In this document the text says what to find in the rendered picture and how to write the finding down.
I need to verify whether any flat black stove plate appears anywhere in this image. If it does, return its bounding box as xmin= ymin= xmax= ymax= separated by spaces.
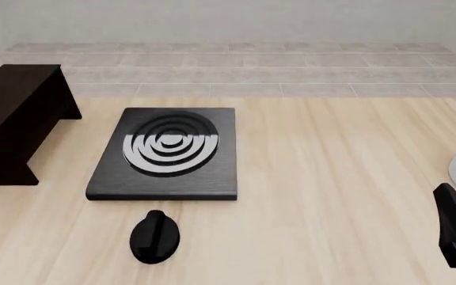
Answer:
xmin=85 ymin=107 xmax=239 ymax=203

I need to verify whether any dark wooden cabinet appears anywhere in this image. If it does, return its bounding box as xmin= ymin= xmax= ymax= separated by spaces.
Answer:
xmin=0 ymin=64 xmax=83 ymax=186

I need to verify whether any round black stove knob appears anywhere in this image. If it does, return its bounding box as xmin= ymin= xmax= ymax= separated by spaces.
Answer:
xmin=129 ymin=209 xmax=181 ymax=265

